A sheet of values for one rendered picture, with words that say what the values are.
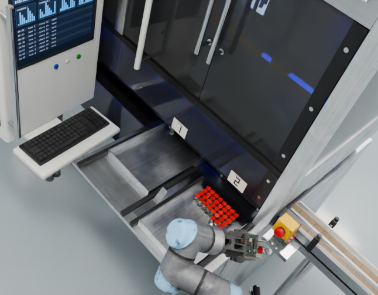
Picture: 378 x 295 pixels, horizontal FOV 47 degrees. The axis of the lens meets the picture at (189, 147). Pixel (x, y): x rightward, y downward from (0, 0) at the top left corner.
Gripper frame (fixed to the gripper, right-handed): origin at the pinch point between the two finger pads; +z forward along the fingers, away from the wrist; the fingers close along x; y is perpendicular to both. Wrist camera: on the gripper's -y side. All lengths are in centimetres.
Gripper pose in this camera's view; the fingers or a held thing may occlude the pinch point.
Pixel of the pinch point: (257, 249)
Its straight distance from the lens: 137.7
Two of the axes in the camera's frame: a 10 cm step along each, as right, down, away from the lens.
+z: 7.3, 2.8, 6.2
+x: 1.6, -9.6, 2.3
